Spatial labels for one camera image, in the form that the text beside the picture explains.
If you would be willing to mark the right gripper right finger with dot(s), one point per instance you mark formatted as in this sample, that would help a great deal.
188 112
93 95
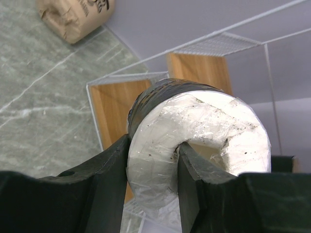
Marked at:
214 201

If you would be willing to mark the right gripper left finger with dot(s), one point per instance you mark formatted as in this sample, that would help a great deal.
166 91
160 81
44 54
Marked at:
88 198

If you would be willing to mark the bottom wooden shelf board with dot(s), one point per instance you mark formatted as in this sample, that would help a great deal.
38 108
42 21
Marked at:
111 104

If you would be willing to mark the wooden shelf board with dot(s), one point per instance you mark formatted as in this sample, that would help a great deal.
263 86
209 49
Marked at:
211 70
111 104

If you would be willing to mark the middle wooden shelf board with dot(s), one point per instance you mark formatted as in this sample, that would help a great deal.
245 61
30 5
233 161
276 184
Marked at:
211 70

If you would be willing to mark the brown roll with bear print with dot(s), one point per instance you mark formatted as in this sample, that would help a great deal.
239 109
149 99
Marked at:
72 20

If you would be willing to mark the white wire shelf rack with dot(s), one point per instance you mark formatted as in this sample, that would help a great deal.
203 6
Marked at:
243 54

